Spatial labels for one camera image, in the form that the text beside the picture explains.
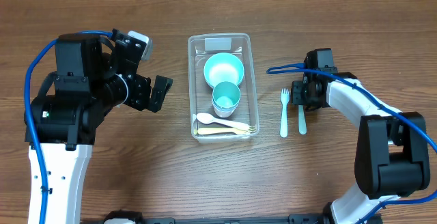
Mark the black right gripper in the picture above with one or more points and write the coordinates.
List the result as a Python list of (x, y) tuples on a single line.
[(295, 95)]

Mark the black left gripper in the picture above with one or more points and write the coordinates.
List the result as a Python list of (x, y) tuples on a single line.
[(141, 100)]

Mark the light blue plastic fork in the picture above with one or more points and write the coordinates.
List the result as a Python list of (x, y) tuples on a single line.
[(285, 98)]

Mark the teal plastic fork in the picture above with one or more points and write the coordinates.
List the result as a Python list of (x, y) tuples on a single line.
[(302, 125)]

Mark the white plastic spoon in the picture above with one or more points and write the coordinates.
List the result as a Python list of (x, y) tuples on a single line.
[(206, 118)]

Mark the blue plastic bowl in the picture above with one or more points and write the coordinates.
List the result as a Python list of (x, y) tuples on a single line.
[(223, 67)]

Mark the clear plastic container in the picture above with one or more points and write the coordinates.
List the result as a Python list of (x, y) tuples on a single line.
[(200, 93)]

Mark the green plastic cup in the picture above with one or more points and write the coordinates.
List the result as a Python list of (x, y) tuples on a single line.
[(226, 95)]

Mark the yellow plastic fork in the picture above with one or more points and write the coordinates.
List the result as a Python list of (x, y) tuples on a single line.
[(223, 130)]

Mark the pink plastic cup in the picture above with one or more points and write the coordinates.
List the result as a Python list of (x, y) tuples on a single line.
[(224, 113)]

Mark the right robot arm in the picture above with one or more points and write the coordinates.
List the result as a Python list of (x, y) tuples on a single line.
[(392, 159)]

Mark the white label sticker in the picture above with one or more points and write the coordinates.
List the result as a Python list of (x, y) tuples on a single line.
[(217, 44)]

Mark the black aluminium frame rail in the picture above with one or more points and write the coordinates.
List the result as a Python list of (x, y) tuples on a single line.
[(137, 218)]

